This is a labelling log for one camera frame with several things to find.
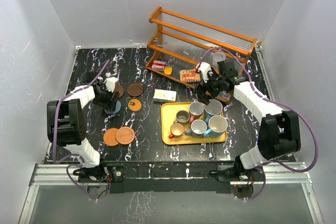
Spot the dark walnut coaster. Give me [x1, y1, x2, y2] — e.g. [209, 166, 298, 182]
[114, 84, 124, 98]
[127, 82, 144, 97]

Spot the large blue mug front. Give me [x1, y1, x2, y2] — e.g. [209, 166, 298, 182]
[203, 115, 228, 138]

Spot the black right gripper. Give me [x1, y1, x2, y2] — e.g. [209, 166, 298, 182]
[194, 68, 225, 105]

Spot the large blue mug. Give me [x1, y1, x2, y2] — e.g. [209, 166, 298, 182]
[204, 99, 223, 123]
[203, 115, 228, 138]

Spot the large blue mug back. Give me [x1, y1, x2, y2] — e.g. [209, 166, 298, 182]
[204, 99, 223, 123]

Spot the small grey green cup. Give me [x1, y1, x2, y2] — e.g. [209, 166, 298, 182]
[174, 110, 190, 125]

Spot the small red orange cup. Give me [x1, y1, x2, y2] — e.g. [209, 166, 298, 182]
[169, 123, 184, 139]

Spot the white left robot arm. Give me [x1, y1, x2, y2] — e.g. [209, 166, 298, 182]
[47, 77, 119, 182]

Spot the yellow serving tray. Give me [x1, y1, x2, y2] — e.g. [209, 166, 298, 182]
[161, 102, 228, 145]

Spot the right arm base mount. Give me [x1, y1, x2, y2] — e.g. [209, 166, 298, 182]
[209, 155, 266, 199]

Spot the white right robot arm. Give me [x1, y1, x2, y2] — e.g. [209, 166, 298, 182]
[195, 59, 301, 180]

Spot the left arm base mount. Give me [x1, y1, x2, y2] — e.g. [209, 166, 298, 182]
[72, 162, 125, 192]

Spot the orange wooden shelf rack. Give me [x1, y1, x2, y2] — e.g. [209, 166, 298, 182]
[146, 6, 257, 89]

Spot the plain orange wooden coaster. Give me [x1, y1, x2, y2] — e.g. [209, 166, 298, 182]
[103, 128, 119, 146]

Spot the orange black paper coaster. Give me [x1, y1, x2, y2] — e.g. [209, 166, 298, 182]
[127, 98, 142, 112]

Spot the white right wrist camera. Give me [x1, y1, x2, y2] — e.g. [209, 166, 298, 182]
[196, 62, 214, 83]

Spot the blue paper coaster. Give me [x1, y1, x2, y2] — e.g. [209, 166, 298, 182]
[104, 101, 121, 114]

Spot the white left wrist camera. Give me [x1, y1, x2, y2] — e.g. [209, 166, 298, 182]
[105, 77, 119, 93]

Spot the light wooden ridged coaster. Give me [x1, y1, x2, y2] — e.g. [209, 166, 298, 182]
[116, 126, 135, 145]

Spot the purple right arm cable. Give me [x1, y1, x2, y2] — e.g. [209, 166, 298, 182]
[196, 47, 320, 201]

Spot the orange snack package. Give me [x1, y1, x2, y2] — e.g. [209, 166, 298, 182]
[180, 69, 201, 83]

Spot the red white small box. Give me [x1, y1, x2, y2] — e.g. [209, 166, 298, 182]
[151, 60, 166, 72]

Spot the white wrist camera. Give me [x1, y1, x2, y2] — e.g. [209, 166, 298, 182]
[105, 77, 119, 93]
[196, 62, 214, 83]

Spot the grey blue speckled mug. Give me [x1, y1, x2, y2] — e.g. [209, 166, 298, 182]
[184, 120, 207, 138]

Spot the orange yellow small packet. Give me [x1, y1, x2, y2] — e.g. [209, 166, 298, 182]
[164, 66, 173, 76]

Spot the pink grey mug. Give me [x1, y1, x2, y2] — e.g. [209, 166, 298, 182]
[188, 102, 204, 123]

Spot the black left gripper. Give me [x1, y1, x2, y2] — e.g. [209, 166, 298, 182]
[94, 86, 120, 112]

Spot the clear plastic cup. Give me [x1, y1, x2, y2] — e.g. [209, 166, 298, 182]
[212, 51, 226, 68]

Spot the white yellow carton box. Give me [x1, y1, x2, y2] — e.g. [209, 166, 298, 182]
[153, 89, 177, 103]

